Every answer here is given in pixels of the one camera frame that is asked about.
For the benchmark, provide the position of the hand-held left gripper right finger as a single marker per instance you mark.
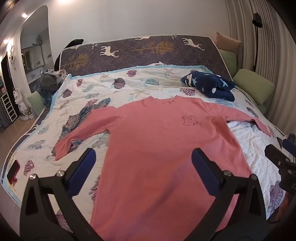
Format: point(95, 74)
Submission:
point(203, 169)

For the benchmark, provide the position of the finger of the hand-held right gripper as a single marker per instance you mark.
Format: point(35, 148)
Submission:
point(276, 154)
point(290, 143)

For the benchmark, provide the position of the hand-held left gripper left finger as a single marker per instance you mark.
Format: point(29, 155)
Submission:
point(86, 162)

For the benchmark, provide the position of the pink long-sleeved sweater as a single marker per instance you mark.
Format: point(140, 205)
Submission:
point(150, 150)

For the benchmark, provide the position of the large green pillow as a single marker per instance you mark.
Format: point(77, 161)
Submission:
point(254, 85)

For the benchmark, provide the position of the red phone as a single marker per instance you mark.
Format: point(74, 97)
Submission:
point(12, 171)

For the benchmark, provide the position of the green cushion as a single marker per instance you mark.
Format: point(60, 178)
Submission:
point(37, 103)

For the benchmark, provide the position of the navy star printed blanket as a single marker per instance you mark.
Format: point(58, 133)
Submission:
point(208, 83)

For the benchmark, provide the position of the beige pleated curtain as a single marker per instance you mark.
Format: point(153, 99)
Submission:
point(277, 58)

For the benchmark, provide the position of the white bear figurine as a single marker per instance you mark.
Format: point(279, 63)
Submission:
point(22, 104)

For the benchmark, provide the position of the grey backpack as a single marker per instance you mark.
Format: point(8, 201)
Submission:
point(49, 81)

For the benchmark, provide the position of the white shelf rack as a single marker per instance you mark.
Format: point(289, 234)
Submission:
point(9, 109)

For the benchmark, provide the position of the seashell printed quilt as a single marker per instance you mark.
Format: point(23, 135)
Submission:
point(143, 85)

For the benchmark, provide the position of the small green pillow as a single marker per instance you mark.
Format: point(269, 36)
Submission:
point(227, 61)

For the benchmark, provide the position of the peach pillow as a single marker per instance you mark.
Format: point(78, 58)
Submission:
point(227, 41)

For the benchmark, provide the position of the black cloth behind mattress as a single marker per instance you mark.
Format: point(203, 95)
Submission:
point(76, 42)

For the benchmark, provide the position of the black floor lamp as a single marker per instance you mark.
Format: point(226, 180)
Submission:
point(256, 19)

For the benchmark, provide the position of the green plant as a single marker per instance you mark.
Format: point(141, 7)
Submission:
point(38, 39)

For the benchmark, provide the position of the wall mirror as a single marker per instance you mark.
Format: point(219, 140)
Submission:
point(32, 56)

